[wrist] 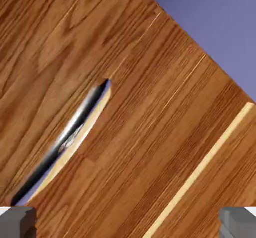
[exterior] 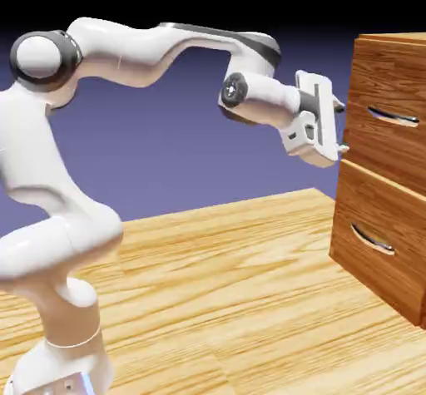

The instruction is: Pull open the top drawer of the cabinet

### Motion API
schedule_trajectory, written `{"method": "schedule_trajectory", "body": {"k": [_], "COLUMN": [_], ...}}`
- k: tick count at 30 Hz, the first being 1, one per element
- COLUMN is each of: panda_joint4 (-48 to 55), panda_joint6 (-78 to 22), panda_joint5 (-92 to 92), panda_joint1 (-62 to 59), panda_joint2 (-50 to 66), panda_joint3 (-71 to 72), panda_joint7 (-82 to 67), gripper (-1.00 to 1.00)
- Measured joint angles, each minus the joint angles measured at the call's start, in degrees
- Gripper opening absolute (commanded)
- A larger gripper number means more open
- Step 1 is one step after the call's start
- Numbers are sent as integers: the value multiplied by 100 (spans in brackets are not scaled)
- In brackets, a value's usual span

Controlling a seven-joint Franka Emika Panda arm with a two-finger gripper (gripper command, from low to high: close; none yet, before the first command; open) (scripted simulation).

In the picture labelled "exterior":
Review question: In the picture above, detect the wooden cabinet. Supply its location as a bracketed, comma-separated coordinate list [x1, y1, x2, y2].
[328, 32, 426, 328]

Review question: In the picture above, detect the wooden drawer front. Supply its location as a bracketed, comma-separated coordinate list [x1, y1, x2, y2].
[342, 37, 426, 198]
[328, 159, 426, 327]

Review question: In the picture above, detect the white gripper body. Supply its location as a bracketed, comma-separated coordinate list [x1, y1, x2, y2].
[295, 69, 340, 169]

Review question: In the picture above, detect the curved metal handle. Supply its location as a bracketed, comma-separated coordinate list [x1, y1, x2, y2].
[349, 222, 396, 256]
[367, 105, 420, 128]

